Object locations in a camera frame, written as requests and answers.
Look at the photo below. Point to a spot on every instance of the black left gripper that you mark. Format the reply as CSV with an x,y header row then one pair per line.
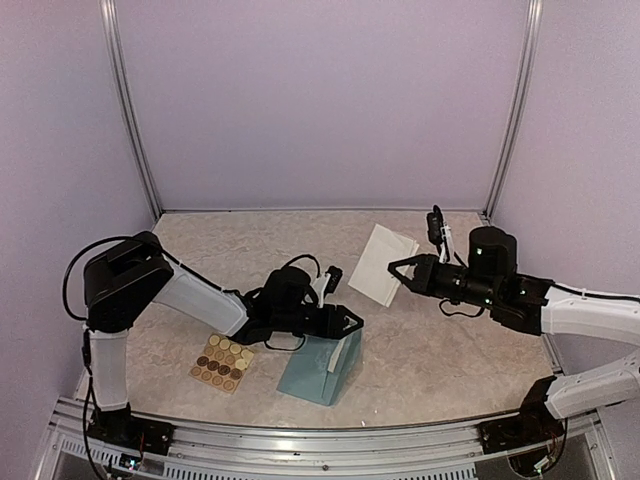
x,y
335,320

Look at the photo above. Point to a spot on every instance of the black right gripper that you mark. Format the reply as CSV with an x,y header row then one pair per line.
x,y
424,278

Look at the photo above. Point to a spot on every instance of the beige lined letter paper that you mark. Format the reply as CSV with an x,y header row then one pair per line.
x,y
337,358

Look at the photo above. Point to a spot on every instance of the teal blue envelope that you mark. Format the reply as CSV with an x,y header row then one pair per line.
x,y
306,377

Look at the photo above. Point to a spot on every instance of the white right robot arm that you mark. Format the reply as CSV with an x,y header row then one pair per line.
x,y
536,306

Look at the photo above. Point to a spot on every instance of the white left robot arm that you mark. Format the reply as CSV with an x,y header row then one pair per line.
x,y
130,273

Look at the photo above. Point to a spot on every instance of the round sticker seal sheet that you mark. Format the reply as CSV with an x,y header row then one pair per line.
x,y
222,364

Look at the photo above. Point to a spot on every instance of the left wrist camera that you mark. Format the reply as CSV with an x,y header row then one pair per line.
x,y
327,283

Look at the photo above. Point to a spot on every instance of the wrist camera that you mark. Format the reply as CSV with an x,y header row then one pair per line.
x,y
439,235
327,283

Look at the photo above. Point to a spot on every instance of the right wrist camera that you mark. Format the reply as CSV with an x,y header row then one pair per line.
x,y
439,235

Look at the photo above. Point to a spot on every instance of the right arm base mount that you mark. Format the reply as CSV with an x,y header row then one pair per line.
x,y
532,424

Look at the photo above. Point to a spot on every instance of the aluminium front rail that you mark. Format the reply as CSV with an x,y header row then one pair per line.
x,y
205,450

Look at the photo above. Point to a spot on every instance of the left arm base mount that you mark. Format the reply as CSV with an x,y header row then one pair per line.
x,y
122,428

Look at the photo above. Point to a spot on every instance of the right aluminium frame post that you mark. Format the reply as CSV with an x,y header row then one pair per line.
x,y
517,107

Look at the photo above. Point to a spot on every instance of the aluminium frame post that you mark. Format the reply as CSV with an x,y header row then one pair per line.
x,y
517,107
109,17

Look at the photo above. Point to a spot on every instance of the left aluminium frame post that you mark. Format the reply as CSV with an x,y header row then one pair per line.
x,y
109,17

